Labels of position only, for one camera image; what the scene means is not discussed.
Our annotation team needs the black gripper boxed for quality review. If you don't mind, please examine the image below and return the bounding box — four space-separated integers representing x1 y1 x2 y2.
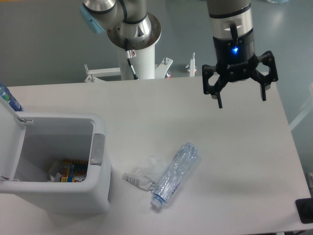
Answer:
201 35 279 109

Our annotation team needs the clear crushed plastic bottle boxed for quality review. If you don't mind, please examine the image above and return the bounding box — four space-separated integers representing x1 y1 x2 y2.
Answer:
150 142 199 210

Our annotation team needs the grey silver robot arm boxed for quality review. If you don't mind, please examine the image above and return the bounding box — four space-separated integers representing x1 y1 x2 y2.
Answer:
80 0 278 108

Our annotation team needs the colourful trash in can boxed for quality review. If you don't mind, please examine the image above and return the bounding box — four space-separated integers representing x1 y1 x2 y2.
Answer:
48 159 89 183

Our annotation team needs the white plastic trash can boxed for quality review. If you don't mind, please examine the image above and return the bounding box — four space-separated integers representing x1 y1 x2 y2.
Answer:
0 100 112 213

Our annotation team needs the black device at edge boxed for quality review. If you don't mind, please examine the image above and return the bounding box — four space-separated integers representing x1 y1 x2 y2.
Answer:
295 198 313 224

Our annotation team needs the blue labelled bottle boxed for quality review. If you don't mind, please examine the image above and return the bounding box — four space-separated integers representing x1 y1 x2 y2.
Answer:
0 84 23 112

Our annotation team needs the white pedestal foot bracket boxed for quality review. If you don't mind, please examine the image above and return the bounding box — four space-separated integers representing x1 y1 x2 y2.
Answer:
185 52 198 77

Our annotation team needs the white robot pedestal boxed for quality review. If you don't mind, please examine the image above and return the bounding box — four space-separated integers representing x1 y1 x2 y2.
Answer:
85 12 173 82

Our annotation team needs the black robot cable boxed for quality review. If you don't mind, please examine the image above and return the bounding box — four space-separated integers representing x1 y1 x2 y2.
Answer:
124 38 140 80

